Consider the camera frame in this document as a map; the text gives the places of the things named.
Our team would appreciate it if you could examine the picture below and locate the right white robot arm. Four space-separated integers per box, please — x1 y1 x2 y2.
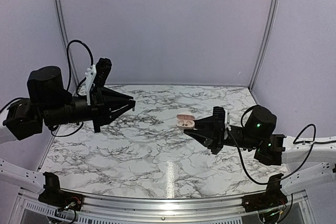
176 105 335 195

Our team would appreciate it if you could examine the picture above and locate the left corner frame post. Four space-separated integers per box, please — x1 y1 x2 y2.
54 0 79 87

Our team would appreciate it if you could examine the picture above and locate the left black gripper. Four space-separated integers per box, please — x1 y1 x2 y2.
41 87 136 133

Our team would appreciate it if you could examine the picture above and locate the right corner frame post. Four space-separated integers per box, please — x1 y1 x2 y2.
248 0 279 92

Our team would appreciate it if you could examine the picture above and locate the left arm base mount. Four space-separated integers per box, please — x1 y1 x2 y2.
38 172 83 211

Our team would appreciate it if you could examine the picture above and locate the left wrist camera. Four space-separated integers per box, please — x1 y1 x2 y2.
85 58 112 106

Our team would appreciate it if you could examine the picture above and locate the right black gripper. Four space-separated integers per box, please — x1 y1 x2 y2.
184 116 260 155

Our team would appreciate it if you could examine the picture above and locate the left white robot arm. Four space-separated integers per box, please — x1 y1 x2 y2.
1 65 135 143

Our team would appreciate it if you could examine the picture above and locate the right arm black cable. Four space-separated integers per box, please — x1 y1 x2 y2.
227 123 317 185

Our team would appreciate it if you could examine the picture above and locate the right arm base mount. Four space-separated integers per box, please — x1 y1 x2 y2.
242 174 288 212

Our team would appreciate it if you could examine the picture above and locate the corner frame post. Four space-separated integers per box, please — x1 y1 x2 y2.
248 0 279 92
54 0 79 87

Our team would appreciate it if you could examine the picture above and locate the pink round earbud case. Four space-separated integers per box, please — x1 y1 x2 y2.
176 113 195 130

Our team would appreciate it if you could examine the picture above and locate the aluminium front rail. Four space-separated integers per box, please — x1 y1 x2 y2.
9 190 316 223

